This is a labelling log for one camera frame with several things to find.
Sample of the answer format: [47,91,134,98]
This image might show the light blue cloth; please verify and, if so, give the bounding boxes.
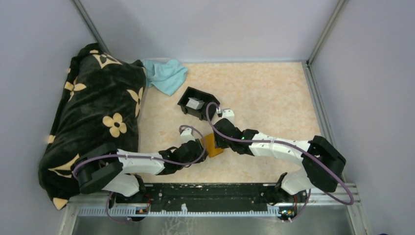
[142,59,188,96]

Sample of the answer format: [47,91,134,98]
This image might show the black card tray box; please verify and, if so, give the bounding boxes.
[178,87,220,120]

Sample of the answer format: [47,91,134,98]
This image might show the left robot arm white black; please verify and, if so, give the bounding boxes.
[72,125,208,203]

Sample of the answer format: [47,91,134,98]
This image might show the silver cards in tray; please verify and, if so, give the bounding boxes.
[186,97,205,110]

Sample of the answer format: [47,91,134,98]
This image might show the aluminium frame rail front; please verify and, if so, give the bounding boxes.
[68,183,360,220]

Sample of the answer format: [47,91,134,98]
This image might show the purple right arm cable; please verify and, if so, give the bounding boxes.
[206,101,355,223]

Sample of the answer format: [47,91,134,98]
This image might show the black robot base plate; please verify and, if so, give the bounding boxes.
[109,183,307,213]

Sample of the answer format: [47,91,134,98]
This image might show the black floral blanket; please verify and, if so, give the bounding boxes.
[38,43,146,210]

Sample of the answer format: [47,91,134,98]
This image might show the tan leather card holder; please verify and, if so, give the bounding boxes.
[201,133,224,158]

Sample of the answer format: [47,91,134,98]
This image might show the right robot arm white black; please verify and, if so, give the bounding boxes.
[213,109,346,202]

